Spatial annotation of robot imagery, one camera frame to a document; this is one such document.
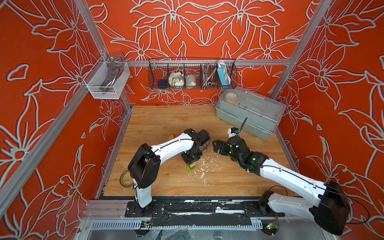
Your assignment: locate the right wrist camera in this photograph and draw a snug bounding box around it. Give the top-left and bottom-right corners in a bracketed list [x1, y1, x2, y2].
[228, 128, 240, 138]

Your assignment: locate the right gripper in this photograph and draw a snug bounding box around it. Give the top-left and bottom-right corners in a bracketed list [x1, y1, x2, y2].
[211, 139, 244, 167]

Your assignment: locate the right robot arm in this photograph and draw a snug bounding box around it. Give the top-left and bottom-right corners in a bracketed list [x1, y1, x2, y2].
[213, 136, 351, 236]

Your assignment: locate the grey lidded storage box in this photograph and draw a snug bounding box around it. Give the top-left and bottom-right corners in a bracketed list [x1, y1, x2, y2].
[216, 87, 286, 140]

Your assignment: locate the lime green lego brick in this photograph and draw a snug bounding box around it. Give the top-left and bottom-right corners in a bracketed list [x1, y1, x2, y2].
[187, 163, 197, 173]

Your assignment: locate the light blue box in basket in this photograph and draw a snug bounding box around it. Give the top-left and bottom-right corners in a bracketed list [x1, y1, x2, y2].
[217, 60, 231, 86]

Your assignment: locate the tape roll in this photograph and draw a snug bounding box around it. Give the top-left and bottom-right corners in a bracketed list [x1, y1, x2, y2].
[119, 170, 134, 188]

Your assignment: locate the black wire basket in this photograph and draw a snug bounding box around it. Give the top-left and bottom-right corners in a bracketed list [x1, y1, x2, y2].
[148, 57, 238, 90]

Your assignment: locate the clear plastic bin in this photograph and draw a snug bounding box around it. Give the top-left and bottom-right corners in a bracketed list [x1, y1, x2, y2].
[85, 52, 130, 100]

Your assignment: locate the white cloth in basket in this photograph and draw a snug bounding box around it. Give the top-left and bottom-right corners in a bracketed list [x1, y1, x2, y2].
[168, 72, 185, 88]

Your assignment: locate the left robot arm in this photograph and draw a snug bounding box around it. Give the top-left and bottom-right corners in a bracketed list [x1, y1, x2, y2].
[128, 129, 210, 209]

